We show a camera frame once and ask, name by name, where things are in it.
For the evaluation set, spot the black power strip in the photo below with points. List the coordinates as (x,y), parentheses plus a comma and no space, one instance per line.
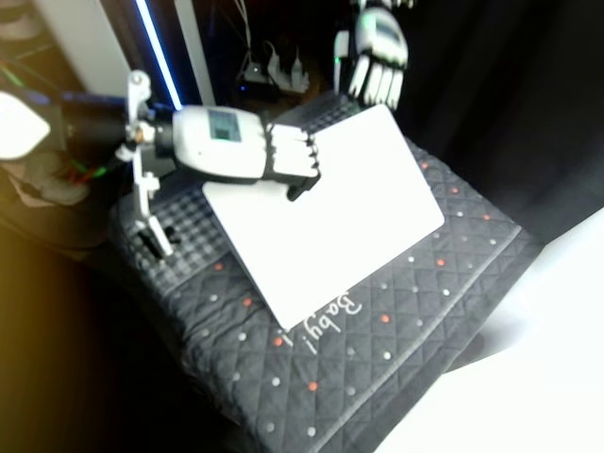
(257,78)

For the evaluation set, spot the blue-white light strip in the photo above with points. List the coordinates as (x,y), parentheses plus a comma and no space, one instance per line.
(158,52)

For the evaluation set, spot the grey quilt with checked border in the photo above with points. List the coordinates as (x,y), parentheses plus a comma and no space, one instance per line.
(330,368)

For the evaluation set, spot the white frame post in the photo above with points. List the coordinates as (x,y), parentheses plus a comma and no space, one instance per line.
(80,42)

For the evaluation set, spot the white rectangular board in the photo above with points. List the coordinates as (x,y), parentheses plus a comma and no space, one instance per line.
(340,212)

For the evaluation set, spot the black curtain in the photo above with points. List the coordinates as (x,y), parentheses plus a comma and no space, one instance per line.
(519,94)

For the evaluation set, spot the white plug adapter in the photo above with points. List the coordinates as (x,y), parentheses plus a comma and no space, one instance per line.
(290,71)

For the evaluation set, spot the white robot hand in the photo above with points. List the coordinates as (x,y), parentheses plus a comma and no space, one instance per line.
(207,151)
(382,47)

